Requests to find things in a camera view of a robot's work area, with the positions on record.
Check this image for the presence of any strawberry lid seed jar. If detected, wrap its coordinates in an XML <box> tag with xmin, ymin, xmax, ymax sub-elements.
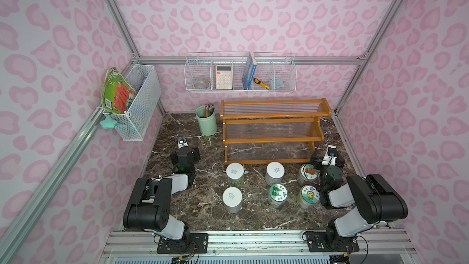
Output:
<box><xmin>297</xmin><ymin>163</ymin><xmax>319</xmax><ymax>186</ymax></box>

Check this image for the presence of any tall white tin jar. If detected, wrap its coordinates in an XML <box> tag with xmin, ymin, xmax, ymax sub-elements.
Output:
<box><xmin>265</xmin><ymin>161</ymin><xmax>285</xmax><ymax>186</ymax></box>

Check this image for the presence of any white lid green label jar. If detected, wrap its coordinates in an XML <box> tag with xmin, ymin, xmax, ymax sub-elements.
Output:
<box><xmin>226</xmin><ymin>163</ymin><xmax>244</xmax><ymax>187</ymax></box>

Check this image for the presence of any small white lid jar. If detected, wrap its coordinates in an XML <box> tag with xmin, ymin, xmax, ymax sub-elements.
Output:
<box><xmin>222</xmin><ymin>187</ymin><xmax>243</xmax><ymax>214</ymax></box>

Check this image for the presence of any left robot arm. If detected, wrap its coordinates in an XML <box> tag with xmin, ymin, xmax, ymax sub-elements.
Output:
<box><xmin>123</xmin><ymin>146</ymin><xmax>200</xmax><ymax>241</ymax></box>

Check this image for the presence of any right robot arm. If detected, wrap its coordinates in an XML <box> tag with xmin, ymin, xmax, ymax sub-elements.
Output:
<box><xmin>310</xmin><ymin>154</ymin><xmax>409</xmax><ymax>243</ymax></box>

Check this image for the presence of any orange wooden three-tier shelf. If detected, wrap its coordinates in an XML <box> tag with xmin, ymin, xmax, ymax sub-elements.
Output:
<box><xmin>221</xmin><ymin>98</ymin><xmax>332</xmax><ymax>165</ymax></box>

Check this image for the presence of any mint green pencil cup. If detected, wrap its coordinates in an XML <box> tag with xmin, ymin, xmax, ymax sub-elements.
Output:
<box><xmin>195</xmin><ymin>105</ymin><xmax>217</xmax><ymax>136</ymax></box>

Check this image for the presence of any pencils bundle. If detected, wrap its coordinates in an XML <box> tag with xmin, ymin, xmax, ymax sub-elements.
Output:
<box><xmin>204</xmin><ymin>104</ymin><xmax>214</xmax><ymax>118</ymax></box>

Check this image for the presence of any white mesh side basket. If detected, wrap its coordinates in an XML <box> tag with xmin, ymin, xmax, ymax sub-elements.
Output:
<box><xmin>109</xmin><ymin>64</ymin><xmax>162</xmax><ymax>141</ymax></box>

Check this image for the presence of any clear tape roll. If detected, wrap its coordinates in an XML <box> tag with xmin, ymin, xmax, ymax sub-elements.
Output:
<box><xmin>193</xmin><ymin>78</ymin><xmax>211</xmax><ymax>90</ymax></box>

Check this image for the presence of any pink calculator in basket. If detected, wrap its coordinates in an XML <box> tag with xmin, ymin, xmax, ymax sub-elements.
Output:
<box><xmin>215</xmin><ymin>65</ymin><xmax>233</xmax><ymax>90</ymax></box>

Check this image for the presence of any mint star-shaped toy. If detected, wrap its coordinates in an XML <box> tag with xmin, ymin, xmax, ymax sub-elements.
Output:
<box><xmin>100</xmin><ymin>115</ymin><xmax>117</xmax><ymax>130</ymax></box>

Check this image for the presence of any yellow utility knife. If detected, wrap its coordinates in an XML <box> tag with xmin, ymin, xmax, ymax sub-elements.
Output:
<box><xmin>254</xmin><ymin>78</ymin><xmax>271</xmax><ymax>90</ymax></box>

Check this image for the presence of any green red snack bag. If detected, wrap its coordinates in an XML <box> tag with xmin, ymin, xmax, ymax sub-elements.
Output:
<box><xmin>101</xmin><ymin>67</ymin><xmax>138</xmax><ymax>114</ymax></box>

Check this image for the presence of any blue book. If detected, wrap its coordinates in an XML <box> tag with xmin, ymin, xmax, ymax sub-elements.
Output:
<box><xmin>242</xmin><ymin>51</ymin><xmax>257</xmax><ymax>90</ymax></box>

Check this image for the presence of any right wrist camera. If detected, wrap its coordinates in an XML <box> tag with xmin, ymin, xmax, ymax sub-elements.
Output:
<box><xmin>321</xmin><ymin>145</ymin><xmax>338</xmax><ymax>166</ymax></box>

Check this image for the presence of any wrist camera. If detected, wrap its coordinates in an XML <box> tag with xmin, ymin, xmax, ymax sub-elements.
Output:
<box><xmin>177</xmin><ymin>136</ymin><xmax>188</xmax><ymax>149</ymax></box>
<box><xmin>321</xmin><ymin>145</ymin><xmax>338</xmax><ymax>166</ymax></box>

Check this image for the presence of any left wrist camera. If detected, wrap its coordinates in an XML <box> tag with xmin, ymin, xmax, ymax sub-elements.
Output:
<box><xmin>177</xmin><ymin>136</ymin><xmax>188</xmax><ymax>149</ymax></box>

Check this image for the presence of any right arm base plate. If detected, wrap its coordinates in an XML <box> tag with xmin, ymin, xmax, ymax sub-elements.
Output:
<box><xmin>302</xmin><ymin>231</ymin><xmax>360</xmax><ymax>254</ymax></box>

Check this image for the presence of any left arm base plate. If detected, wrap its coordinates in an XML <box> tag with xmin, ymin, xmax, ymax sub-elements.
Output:
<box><xmin>157</xmin><ymin>233</ymin><xmax>209</xmax><ymax>254</ymax></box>

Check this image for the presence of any white wire wall basket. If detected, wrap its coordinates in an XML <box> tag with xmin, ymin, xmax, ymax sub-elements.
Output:
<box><xmin>184</xmin><ymin>52</ymin><xmax>297</xmax><ymax>93</ymax></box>

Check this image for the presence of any aluminium front rail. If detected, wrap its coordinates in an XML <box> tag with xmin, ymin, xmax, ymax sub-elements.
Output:
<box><xmin>98</xmin><ymin>229</ymin><xmax>421</xmax><ymax>264</ymax></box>

